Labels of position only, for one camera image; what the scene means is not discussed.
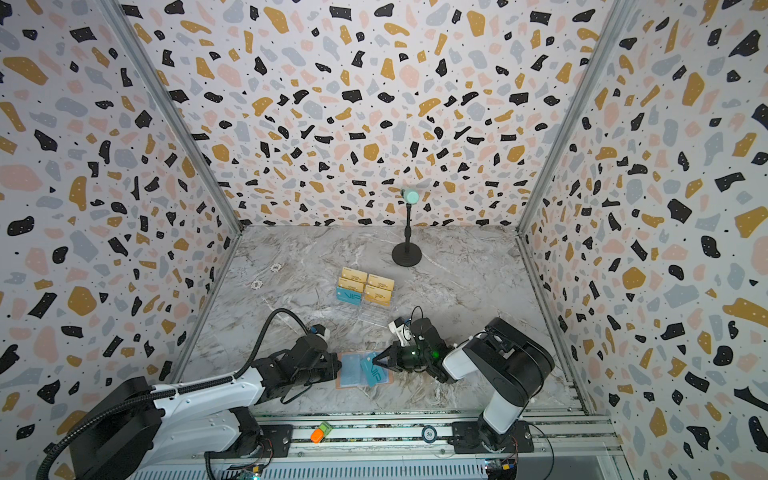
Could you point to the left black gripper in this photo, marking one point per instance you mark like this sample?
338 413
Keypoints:
334 363

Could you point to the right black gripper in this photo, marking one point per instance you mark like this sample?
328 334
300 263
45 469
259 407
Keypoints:
397 357

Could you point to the teal card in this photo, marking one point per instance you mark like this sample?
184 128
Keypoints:
373 374
349 296

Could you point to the pink leather card holder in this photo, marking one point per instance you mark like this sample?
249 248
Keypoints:
350 375

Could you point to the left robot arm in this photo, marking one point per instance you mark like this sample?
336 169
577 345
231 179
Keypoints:
138 424

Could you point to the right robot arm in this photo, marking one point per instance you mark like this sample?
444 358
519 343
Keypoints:
514 365

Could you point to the gold card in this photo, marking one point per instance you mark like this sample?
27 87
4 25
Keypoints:
377 296
381 282
354 275
351 285

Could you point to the clear acrylic card stand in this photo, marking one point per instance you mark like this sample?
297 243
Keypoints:
367 312

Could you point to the gold card back right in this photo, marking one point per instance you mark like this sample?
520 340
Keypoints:
381 282

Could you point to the gold card back left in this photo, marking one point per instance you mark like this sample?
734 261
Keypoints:
354 275

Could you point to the orange green small tool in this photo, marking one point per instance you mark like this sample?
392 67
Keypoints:
321 432

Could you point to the black microphone stand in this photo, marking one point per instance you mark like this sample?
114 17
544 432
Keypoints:
406 253

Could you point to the mint green microphone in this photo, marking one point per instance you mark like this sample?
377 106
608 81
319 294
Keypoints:
410 196

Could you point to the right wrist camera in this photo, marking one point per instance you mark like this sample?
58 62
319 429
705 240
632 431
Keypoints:
400 328

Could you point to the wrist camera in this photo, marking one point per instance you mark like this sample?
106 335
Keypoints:
400 328
320 331

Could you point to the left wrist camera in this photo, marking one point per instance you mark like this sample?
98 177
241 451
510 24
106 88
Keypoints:
320 331

